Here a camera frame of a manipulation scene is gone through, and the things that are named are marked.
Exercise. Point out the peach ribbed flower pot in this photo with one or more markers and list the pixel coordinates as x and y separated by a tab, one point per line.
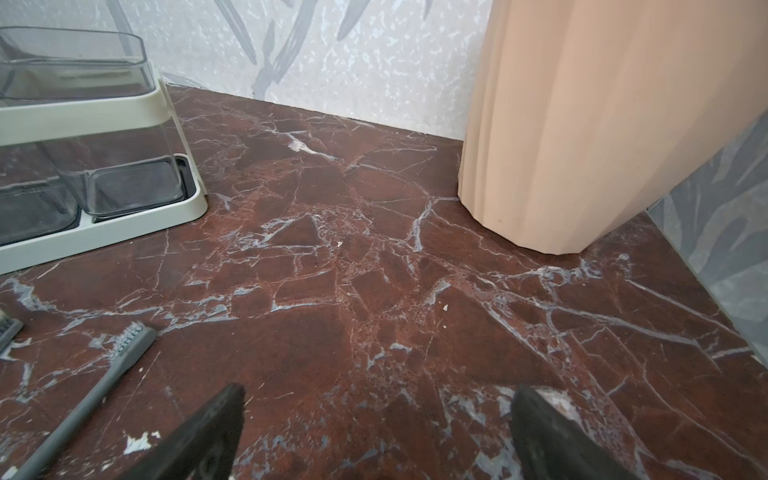
584	113

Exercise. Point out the light blue long toothbrush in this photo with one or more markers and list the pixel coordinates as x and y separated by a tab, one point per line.
9	329

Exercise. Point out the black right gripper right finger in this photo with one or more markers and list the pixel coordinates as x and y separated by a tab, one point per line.
551	446

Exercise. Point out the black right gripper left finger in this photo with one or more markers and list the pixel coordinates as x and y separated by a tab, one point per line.
203	447

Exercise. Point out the dark grey toothbrush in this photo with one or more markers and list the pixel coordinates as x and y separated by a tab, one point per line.
129	347

